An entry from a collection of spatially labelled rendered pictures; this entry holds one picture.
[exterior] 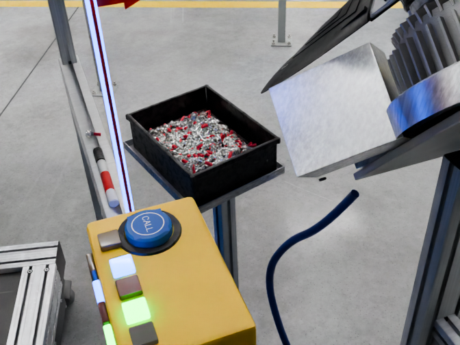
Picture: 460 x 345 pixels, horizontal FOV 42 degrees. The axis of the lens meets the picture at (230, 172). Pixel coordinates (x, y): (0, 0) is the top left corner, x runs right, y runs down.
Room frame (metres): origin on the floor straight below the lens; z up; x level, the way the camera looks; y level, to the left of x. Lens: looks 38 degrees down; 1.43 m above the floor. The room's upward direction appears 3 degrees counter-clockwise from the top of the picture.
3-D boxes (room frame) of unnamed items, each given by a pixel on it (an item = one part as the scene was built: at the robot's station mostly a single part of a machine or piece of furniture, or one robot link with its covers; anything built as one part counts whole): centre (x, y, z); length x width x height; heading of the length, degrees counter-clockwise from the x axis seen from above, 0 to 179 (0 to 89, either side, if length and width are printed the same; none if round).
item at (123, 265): (0.33, 0.09, 1.08); 0.02 x 0.02 x 0.01; 18
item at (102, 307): (0.30, 0.10, 1.04); 0.02 x 0.01 x 0.03; 18
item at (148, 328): (0.26, 0.07, 1.08); 0.02 x 0.02 x 0.01; 18
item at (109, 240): (0.36, 0.10, 1.08); 0.02 x 0.02 x 0.01; 18
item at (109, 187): (0.72, 0.19, 0.87); 0.14 x 0.01 x 0.01; 18
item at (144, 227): (0.37, 0.07, 1.08); 0.04 x 0.04 x 0.02
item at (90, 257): (0.36, 0.12, 1.04); 0.02 x 0.01 x 0.03; 18
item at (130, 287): (0.31, 0.08, 1.08); 0.02 x 0.02 x 0.01; 18
